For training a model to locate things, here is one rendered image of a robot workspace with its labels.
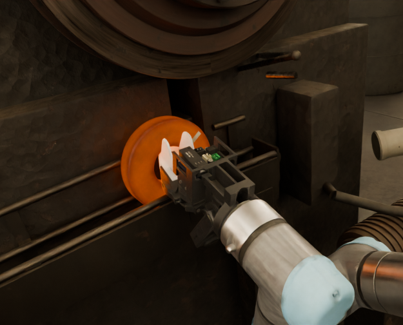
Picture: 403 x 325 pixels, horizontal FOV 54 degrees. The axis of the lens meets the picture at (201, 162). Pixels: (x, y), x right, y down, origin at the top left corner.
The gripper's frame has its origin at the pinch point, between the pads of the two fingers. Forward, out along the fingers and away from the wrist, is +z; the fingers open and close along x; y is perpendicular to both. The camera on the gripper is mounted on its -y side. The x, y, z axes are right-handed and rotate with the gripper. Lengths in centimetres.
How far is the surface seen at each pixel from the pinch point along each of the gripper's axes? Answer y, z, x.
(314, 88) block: 4.2, -1.4, -30.5
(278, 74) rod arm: 13.2, -7.4, -15.0
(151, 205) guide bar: -4.2, -5.6, 5.8
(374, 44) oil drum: -72, 123, -235
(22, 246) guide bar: -7.9, 0.2, 24.6
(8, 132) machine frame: 7.2, 7.3, 21.1
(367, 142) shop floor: -96, 63, -163
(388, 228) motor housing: -18.2, -21.7, -35.8
